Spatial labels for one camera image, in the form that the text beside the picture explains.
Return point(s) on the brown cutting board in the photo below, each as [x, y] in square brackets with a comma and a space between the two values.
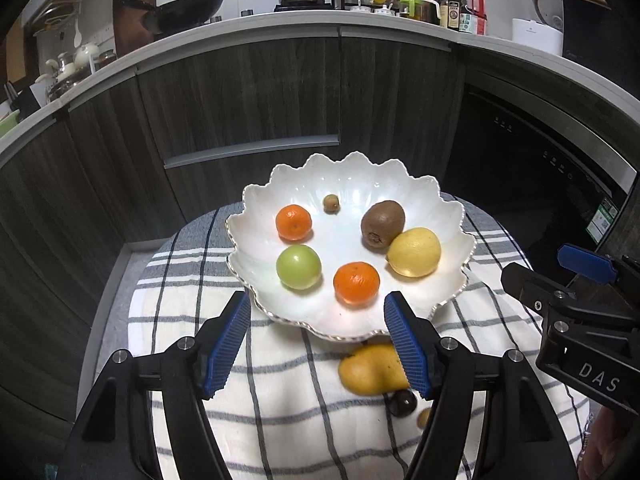
[122, 40]

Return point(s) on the checked white kitchen towel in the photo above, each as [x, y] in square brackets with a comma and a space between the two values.
[300, 410]

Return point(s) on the person's right hand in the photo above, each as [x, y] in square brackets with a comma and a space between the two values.
[610, 445]

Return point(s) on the green basin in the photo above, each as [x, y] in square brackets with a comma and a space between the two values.
[7, 122]

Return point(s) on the black knife block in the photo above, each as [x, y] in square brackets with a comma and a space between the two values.
[25, 102]

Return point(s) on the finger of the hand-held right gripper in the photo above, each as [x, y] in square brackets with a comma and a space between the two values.
[587, 262]
[530, 285]

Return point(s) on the white small appliance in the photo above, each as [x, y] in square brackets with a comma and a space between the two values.
[537, 35]

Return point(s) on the brown longan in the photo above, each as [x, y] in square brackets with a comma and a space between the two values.
[330, 203]
[424, 417]

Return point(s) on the yellow mango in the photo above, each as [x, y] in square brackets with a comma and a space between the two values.
[367, 372]

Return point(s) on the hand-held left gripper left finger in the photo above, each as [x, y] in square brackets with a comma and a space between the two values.
[225, 350]

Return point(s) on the green apple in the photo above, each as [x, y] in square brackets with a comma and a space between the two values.
[298, 266]

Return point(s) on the dark cherry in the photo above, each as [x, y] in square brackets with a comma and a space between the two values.
[402, 402]

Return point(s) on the brown kiwi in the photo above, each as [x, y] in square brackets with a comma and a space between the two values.
[382, 222]

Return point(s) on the black wok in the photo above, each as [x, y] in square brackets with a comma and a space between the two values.
[185, 12]

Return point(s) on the glass jar red contents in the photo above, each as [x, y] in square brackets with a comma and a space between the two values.
[106, 60]

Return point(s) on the green energy label sticker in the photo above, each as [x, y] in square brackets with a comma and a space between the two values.
[602, 220]

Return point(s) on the white condiment pot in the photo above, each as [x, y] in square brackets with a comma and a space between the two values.
[360, 8]
[385, 9]

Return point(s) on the black microwave oven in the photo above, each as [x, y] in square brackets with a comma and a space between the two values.
[600, 35]

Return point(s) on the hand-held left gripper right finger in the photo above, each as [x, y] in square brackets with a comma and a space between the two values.
[407, 345]

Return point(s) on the cluster of sauce bottles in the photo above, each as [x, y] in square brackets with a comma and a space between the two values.
[455, 12]

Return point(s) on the black gas stove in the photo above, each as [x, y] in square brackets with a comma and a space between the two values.
[305, 6]

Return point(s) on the white scalloped bowl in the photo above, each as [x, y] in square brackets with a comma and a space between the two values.
[330, 250]

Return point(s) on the white glass teapot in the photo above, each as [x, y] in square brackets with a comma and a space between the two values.
[60, 65]

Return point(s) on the white hanging spatula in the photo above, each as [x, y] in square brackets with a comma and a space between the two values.
[78, 35]

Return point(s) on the dark wood kitchen cabinet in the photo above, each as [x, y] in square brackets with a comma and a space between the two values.
[240, 100]

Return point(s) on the white rice cooker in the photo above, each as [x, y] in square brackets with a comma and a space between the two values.
[547, 2]

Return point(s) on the yellow lemon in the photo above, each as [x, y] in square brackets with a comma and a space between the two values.
[414, 252]

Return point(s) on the green lid jar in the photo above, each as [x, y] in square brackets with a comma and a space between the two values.
[408, 5]

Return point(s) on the orange tangerine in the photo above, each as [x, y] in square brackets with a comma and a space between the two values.
[356, 283]
[294, 222]

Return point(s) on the black built-in dishwasher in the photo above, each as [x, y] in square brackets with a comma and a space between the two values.
[500, 185]

